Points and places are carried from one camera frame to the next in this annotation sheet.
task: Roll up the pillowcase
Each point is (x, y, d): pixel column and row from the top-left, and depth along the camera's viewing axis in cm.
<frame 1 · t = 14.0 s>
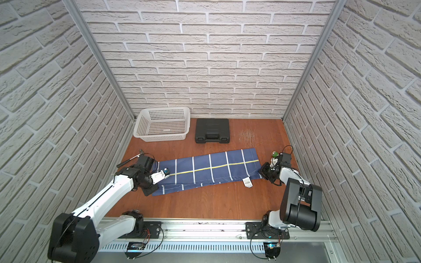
left hand: (153, 182, 84), fingers closed
right hand: (261, 170, 92), fingers closed
blue plaid pillowcase: (192, 172, 94), on the table
white plastic basket: (162, 124, 109), point 7 cm above the table
black plastic tool case: (212, 130, 108), point 6 cm above the table
green toy drill: (274, 154, 99), point 4 cm above the table
white care label: (247, 182, 89), point 2 cm above the table

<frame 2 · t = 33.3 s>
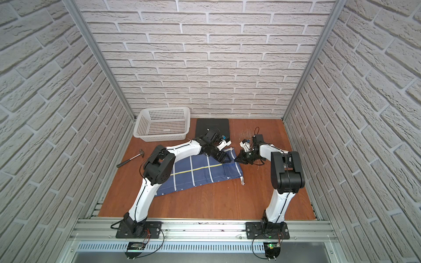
left hand: (229, 157, 95), fingers open
right hand: (238, 159, 96), fingers closed
white care label: (242, 180, 90), on the table
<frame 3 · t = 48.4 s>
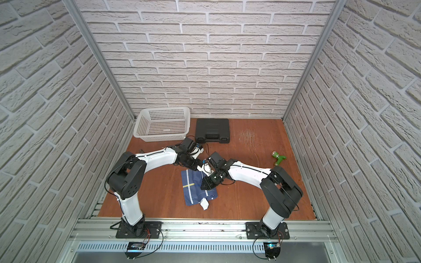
left hand: (201, 164, 93), fingers open
right hand: (205, 186, 83), fingers closed
blue plaid pillowcase: (192, 181, 90), on the table
white care label: (204, 204, 81), point 3 cm above the table
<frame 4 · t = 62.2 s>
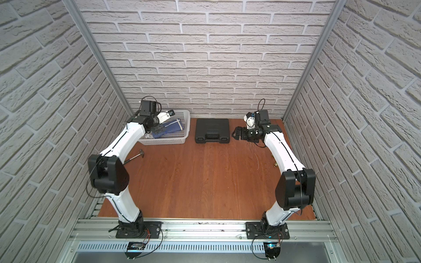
left hand: (157, 114, 91), fingers open
right hand: (242, 134, 86), fingers open
blue plaid pillowcase: (171, 126, 111), point 5 cm above the table
